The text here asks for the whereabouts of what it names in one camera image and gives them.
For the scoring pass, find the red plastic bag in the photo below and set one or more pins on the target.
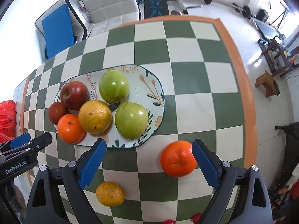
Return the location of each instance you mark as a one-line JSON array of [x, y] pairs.
[[7, 121]]

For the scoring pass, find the white padded chair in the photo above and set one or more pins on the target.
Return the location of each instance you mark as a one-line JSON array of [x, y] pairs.
[[108, 14]]

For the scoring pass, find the yellow orange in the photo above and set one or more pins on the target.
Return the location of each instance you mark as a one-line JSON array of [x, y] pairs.
[[110, 194], [95, 116]]

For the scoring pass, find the cherry tomato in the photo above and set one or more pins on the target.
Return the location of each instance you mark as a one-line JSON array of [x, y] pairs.
[[169, 221], [196, 218]]

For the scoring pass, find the orange mandarin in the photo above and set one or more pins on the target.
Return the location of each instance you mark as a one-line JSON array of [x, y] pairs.
[[177, 159], [69, 129]]

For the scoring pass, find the small wooden stool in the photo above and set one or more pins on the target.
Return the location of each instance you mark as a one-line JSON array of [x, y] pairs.
[[266, 80]]

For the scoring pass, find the black blue bench pad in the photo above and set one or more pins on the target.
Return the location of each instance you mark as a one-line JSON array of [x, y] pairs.
[[155, 8]]

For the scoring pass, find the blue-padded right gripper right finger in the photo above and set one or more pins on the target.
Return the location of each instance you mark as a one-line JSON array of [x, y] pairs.
[[252, 204]]

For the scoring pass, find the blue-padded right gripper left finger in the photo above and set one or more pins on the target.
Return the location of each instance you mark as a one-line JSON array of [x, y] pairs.
[[45, 203]]

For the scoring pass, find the dark red apple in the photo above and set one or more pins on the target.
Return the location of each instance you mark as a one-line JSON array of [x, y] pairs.
[[74, 95]]

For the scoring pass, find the green apple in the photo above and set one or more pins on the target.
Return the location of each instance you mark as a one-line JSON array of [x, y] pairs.
[[113, 87], [131, 120]]

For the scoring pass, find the floor barbell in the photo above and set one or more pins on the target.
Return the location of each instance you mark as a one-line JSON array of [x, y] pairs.
[[246, 11]]

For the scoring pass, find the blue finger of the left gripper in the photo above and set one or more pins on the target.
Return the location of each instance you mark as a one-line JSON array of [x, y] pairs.
[[16, 142]]

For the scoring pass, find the small reddish brown fruit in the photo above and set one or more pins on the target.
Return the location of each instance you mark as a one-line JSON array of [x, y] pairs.
[[56, 111]]

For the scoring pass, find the black scooter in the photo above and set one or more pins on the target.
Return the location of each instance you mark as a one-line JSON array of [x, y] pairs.
[[289, 175]]

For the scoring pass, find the dark wooden chair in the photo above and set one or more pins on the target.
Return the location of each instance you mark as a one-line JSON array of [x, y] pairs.
[[281, 59]]

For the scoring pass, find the black speaker box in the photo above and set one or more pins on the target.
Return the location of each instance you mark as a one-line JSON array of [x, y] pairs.
[[262, 15]]

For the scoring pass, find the green apple front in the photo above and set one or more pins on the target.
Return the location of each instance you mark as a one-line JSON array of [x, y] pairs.
[[113, 87]]

